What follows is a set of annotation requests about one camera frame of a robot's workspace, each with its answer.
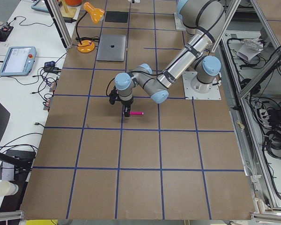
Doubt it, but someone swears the wooden stand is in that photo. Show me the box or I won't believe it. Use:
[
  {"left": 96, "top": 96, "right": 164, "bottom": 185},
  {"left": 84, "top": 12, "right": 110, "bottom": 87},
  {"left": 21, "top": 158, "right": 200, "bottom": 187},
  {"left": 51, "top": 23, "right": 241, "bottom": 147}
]
[{"left": 58, "top": 0, "right": 77, "bottom": 18}]

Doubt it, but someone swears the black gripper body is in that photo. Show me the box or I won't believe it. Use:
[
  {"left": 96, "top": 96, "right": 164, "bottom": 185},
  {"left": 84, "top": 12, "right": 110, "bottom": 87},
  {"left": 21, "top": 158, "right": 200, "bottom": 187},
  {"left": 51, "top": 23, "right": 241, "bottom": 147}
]
[{"left": 120, "top": 98, "right": 133, "bottom": 112}]

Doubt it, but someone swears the pink highlighter pen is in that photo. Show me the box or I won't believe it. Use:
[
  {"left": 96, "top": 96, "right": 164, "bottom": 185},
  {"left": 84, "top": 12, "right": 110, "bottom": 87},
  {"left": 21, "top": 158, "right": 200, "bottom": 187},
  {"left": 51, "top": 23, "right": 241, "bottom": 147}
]
[{"left": 129, "top": 111, "right": 144, "bottom": 115}]

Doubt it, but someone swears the black lamp power cable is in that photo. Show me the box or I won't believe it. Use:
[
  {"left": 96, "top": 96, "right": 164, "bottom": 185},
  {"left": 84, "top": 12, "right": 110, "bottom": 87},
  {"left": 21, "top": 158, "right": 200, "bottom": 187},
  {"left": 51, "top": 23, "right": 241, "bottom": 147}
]
[{"left": 78, "top": 36, "right": 101, "bottom": 47}]

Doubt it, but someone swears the black mousepad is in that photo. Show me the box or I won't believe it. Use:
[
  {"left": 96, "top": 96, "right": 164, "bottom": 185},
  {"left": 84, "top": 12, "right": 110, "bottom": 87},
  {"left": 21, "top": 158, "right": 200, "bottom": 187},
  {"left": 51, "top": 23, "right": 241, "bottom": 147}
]
[{"left": 104, "top": 11, "right": 129, "bottom": 23}]

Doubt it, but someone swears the white computer mouse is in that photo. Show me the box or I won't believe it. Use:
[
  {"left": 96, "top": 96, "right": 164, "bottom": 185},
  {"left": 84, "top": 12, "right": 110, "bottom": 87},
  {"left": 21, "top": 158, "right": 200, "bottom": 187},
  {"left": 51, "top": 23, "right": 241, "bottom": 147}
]
[{"left": 128, "top": 0, "right": 140, "bottom": 4}]

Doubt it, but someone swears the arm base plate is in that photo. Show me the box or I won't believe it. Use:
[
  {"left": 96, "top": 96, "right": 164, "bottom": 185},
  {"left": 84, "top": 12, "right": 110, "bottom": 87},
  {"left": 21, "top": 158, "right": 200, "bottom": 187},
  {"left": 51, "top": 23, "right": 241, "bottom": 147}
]
[
  {"left": 182, "top": 71, "right": 221, "bottom": 101},
  {"left": 174, "top": 13, "right": 186, "bottom": 31}
]

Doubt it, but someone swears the black power adapter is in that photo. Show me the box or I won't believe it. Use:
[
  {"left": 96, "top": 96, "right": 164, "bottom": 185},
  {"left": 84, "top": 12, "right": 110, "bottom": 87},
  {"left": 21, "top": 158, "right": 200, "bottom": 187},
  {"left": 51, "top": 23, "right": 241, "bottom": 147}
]
[{"left": 63, "top": 16, "right": 77, "bottom": 23}]

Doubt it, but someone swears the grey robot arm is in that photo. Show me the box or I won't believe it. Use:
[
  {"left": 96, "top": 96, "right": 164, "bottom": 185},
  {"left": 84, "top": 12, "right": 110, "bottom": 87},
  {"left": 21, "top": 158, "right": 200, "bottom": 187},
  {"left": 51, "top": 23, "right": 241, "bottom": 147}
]
[{"left": 109, "top": 0, "right": 225, "bottom": 117}]

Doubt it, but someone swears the silver closed laptop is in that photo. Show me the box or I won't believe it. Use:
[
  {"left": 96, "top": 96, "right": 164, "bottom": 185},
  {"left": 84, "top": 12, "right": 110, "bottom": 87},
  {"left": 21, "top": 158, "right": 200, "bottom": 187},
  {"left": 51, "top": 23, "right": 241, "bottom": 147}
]
[{"left": 96, "top": 34, "right": 126, "bottom": 62}]

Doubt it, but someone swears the orange desk lamp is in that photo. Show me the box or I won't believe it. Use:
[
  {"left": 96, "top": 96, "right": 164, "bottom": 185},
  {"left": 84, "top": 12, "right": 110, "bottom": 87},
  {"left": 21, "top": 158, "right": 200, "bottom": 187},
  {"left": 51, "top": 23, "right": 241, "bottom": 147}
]
[{"left": 75, "top": 1, "right": 105, "bottom": 53}]

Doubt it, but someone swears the white paper cup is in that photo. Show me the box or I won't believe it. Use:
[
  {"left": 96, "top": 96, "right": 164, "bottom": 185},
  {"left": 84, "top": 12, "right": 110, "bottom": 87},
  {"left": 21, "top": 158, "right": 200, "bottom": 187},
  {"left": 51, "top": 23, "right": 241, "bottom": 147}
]
[{"left": 0, "top": 180, "right": 19, "bottom": 196}]

